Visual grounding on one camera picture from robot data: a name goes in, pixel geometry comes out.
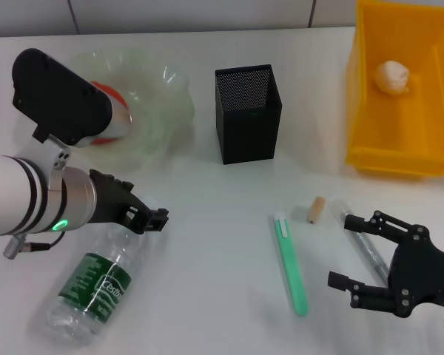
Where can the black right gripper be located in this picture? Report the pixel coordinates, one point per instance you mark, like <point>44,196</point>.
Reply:
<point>414,270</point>

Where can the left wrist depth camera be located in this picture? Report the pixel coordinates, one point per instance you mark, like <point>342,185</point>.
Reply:
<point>59,96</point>

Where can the green pen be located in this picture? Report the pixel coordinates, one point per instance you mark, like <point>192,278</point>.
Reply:
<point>290,266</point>

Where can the gray marker pen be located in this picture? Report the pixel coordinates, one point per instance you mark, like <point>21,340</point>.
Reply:
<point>368,249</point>

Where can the black mesh pen holder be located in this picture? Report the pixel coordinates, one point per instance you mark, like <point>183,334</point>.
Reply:
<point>248,137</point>

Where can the white paper ball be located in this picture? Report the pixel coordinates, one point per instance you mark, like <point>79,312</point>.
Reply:
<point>391,77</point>

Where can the red object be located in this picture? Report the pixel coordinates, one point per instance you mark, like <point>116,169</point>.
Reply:
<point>112,94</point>

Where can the translucent green fruit plate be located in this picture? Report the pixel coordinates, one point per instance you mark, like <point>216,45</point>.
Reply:
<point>159,103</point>

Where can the beige eraser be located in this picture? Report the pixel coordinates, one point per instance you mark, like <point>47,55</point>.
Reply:
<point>315,211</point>

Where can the yellow plastic bin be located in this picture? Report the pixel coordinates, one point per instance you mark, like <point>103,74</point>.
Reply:
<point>392,122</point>

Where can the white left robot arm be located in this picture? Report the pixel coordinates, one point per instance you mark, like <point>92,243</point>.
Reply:
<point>7,196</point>

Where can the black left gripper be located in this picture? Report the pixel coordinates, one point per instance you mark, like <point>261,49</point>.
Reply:
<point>114,203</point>

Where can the clear green-label water bottle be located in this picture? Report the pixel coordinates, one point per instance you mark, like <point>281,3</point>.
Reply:
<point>96,284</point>

